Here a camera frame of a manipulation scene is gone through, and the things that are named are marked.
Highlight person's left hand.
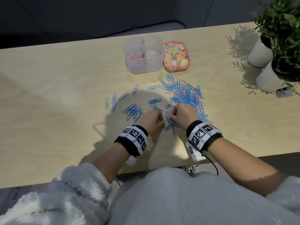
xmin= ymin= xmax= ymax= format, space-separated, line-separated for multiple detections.
xmin=137 ymin=110 xmax=166 ymax=145

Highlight person's right hand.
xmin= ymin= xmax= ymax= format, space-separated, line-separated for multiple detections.
xmin=170 ymin=103 xmax=200 ymax=130

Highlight person's right forearm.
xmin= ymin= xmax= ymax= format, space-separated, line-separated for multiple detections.
xmin=202 ymin=136 xmax=288 ymax=198

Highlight person's left forearm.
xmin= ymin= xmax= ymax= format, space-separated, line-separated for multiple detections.
xmin=92 ymin=143 xmax=132 ymax=186

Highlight pile of blue paper clips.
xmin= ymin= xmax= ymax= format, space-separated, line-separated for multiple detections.
xmin=105 ymin=72 xmax=214 ymax=132

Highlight scattered pink clips among blue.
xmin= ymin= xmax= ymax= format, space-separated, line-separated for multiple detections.
xmin=164 ymin=75 xmax=202 ymax=111

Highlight black marker wristband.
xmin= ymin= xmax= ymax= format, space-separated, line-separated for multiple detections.
xmin=186 ymin=120 xmax=223 ymax=153
xmin=114 ymin=125 xmax=149 ymax=158

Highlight floral pink tin box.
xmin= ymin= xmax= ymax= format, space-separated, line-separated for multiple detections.
xmin=163 ymin=41 xmax=191 ymax=73

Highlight clear plastic divided container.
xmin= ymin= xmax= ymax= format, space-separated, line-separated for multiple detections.
xmin=123 ymin=35 xmax=164 ymax=74

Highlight fuzzy grey sweater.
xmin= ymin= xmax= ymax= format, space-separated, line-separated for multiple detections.
xmin=0 ymin=162 xmax=300 ymax=225

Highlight white plant pot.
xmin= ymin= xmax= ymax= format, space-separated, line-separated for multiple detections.
xmin=256 ymin=59 xmax=288 ymax=92
xmin=248 ymin=35 xmax=274 ymax=68

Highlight grey table power socket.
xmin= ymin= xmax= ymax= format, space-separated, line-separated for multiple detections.
xmin=273 ymin=89 xmax=294 ymax=98

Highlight dark grey sofa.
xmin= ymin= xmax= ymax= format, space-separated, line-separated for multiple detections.
xmin=0 ymin=0 xmax=187 ymax=46

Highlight green leafy plant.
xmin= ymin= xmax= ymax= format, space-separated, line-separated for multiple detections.
xmin=251 ymin=0 xmax=300 ymax=50
xmin=271 ymin=33 xmax=300 ymax=89

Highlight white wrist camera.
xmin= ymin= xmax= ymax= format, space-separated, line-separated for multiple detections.
xmin=186 ymin=141 xmax=207 ymax=162
xmin=126 ymin=155 xmax=139 ymax=166

